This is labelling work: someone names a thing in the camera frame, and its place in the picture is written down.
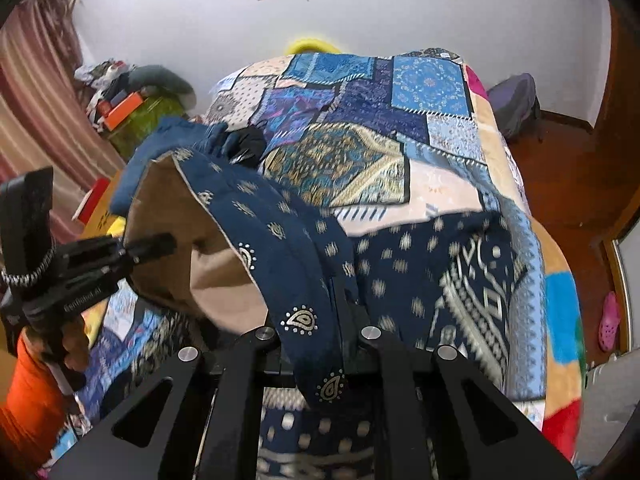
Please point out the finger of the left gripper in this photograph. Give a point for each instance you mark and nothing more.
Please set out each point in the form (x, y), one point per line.
(140, 249)

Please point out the striped red curtain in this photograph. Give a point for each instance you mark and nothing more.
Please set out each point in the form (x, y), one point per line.
(43, 119)

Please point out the orange sleeve left forearm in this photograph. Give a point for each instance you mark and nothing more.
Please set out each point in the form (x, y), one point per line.
(32, 416)

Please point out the pink slipper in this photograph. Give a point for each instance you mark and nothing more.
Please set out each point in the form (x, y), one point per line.
(609, 324)

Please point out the navy patterned hooded jacket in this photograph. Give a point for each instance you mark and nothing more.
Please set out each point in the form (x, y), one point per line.
(251, 251)

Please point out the white suitcase with stickers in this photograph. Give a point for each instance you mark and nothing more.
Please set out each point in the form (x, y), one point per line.
(608, 401)

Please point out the red box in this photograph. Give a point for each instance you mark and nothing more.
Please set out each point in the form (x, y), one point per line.
(90, 201)

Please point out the black folded garment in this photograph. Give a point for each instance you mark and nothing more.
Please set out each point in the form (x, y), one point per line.
(246, 147)

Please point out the green covered side table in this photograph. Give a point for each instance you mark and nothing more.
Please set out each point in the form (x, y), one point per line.
(142, 122)

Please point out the person left hand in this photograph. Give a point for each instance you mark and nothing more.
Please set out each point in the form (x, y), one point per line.
(74, 341)

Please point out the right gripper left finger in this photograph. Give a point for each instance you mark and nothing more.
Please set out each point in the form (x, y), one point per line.
(197, 417)

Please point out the orange box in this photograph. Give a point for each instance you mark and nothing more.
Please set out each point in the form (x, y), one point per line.
(122, 110)

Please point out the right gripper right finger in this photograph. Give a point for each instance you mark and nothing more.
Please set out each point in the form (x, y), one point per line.
(449, 421)

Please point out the blue patchwork quilt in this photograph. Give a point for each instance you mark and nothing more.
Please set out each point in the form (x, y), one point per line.
(381, 141)

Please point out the grey purple backpack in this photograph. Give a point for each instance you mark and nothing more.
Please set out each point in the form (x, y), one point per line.
(515, 104)

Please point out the wooden door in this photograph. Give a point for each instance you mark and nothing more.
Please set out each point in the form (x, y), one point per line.
(614, 166)

